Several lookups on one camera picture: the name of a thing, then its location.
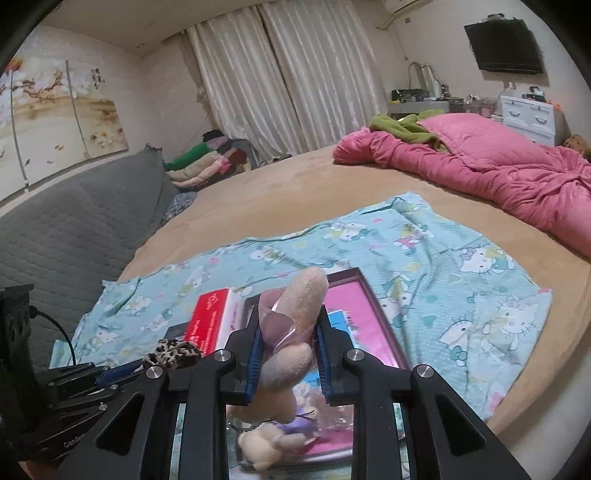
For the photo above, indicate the red tissue pack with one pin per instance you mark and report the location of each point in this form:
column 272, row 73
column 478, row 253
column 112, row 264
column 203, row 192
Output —
column 212, row 318

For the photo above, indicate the white drawer cabinet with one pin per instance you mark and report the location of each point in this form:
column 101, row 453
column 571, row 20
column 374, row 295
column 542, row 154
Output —
column 528, row 117

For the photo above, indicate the dark floral cloth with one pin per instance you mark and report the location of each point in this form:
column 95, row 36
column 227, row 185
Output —
column 178, row 205

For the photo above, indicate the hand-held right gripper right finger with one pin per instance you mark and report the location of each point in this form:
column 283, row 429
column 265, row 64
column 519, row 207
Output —
column 325, row 364

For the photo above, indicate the black flat television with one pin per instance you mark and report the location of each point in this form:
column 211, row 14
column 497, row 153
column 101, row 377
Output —
column 503, row 46

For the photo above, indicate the dark shallow box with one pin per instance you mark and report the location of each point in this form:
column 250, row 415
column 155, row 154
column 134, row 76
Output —
column 387, row 328

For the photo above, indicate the white air conditioner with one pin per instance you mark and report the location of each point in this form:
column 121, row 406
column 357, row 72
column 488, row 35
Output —
column 406, row 5

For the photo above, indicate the white striped curtain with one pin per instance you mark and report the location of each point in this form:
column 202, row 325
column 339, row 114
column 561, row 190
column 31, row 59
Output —
column 286, row 78

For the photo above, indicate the cluttered desk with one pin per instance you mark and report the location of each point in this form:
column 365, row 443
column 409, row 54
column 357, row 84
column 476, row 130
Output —
column 420, row 99

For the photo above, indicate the cream plush rabbit purple dress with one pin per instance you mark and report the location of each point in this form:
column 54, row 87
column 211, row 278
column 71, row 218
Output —
column 263, row 445

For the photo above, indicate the beige round bed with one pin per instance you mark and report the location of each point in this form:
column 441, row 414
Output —
column 300, row 184

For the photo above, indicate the beige plush toy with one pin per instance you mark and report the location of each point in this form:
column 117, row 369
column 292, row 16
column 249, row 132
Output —
column 304, row 295

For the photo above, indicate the flower wall painting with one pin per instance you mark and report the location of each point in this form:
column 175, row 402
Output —
column 55, row 120

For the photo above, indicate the leopard print scrunchie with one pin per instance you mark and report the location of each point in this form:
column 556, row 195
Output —
column 178, row 350

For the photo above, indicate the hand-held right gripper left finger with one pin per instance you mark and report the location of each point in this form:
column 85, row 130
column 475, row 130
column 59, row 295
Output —
column 254, row 360

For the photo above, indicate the black cardboard box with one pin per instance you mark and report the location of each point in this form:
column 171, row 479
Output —
column 178, row 333

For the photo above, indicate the pink quilt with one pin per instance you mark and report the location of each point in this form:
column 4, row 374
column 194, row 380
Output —
column 485, row 170

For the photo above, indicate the green fleece cloth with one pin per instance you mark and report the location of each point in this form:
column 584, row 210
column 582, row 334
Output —
column 392, row 127

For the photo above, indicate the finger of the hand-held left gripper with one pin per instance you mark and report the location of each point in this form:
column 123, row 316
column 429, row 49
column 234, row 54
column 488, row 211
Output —
column 120, row 373
column 87, row 400

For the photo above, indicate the cartoon cat printed blue sheet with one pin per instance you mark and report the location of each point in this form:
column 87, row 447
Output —
column 438, row 295

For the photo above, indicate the stack of folded clothes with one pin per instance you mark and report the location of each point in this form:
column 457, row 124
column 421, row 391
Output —
column 207, row 161

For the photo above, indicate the brown plush toy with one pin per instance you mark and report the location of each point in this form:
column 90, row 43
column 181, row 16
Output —
column 576, row 145

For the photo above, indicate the pink book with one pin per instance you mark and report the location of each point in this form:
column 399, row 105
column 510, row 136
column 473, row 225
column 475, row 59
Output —
column 355, row 314

